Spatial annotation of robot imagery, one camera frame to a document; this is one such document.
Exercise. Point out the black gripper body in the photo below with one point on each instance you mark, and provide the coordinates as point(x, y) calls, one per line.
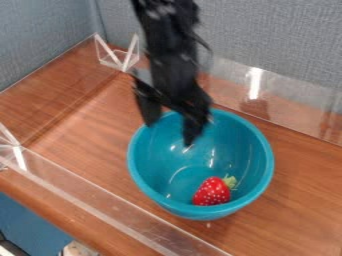
point(174, 82)

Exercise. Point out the clear acrylic front barrier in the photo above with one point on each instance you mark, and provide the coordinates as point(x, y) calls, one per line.
point(47, 182)

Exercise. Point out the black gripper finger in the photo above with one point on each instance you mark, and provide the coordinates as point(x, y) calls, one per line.
point(150, 105)
point(194, 124)

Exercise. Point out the red toy strawberry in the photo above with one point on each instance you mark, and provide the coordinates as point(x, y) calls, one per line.
point(214, 191)

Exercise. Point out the blue plastic bowl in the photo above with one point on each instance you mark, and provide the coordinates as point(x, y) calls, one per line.
point(169, 170)

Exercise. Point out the clear acrylic left bracket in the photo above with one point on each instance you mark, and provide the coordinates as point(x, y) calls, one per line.
point(11, 150)

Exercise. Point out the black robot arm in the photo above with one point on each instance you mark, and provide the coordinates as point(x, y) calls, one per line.
point(168, 21)

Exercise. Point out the clear acrylic corner bracket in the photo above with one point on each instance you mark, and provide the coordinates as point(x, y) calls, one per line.
point(114, 58)

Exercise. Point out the clear acrylic barrier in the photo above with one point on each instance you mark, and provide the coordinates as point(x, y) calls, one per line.
point(47, 182)
point(297, 105)

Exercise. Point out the clear acrylic back barrier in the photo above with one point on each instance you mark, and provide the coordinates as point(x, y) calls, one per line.
point(297, 105)

